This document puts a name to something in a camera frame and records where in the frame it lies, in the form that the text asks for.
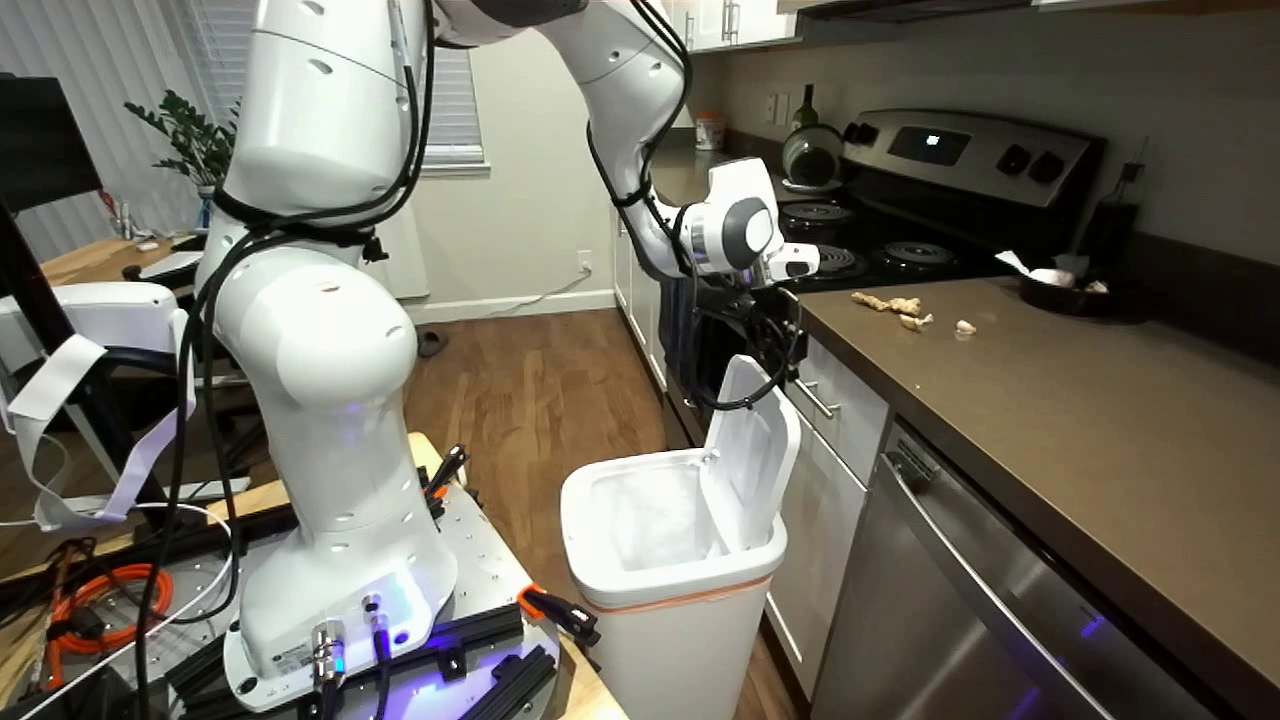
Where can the white plastic trash bin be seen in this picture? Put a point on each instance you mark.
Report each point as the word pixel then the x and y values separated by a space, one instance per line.
pixel 680 654

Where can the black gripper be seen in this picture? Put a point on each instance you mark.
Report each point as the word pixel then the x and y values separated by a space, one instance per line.
pixel 731 314

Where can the orange black clamp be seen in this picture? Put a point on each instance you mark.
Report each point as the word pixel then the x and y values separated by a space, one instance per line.
pixel 446 476
pixel 563 617

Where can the robot mounting table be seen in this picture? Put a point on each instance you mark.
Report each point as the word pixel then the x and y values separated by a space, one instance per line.
pixel 495 562

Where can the grey drawer cabinet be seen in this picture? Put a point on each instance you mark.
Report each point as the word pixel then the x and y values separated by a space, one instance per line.
pixel 832 506

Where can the white crumpled paper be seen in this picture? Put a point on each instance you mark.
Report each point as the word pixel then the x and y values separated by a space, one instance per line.
pixel 1045 274

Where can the white bin liner bag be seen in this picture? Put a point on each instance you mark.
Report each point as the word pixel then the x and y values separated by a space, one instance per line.
pixel 644 512

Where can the small pale food scrap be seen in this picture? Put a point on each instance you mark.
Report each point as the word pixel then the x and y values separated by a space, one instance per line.
pixel 965 327

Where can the white wall outlet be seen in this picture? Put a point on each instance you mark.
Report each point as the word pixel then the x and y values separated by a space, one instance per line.
pixel 584 260

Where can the wooden side table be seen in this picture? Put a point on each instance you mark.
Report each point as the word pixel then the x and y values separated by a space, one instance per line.
pixel 104 256

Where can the green house plant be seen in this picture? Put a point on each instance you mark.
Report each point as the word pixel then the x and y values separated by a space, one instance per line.
pixel 194 141

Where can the black monitor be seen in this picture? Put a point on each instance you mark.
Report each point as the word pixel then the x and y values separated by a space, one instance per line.
pixel 42 147

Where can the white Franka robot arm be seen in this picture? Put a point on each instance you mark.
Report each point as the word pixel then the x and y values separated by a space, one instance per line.
pixel 322 346

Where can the dark kettle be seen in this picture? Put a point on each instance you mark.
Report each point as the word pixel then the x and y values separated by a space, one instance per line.
pixel 810 147

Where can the white bin lid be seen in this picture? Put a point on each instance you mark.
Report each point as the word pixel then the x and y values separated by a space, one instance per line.
pixel 753 460

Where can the white upper cabinet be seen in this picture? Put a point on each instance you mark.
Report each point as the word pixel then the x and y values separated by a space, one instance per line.
pixel 733 22

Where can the black stainless kitchen stove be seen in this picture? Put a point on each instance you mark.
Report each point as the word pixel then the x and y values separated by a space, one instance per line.
pixel 934 200

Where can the dark dish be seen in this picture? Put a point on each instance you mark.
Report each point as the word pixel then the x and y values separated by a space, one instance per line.
pixel 1081 300

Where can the stainless steel dishwasher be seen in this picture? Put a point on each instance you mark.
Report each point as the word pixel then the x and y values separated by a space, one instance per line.
pixel 934 624

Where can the pale food scraps pile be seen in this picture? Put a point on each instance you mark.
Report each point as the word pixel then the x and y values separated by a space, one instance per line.
pixel 898 305

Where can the window blinds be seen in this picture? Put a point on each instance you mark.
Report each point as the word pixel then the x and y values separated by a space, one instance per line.
pixel 457 112

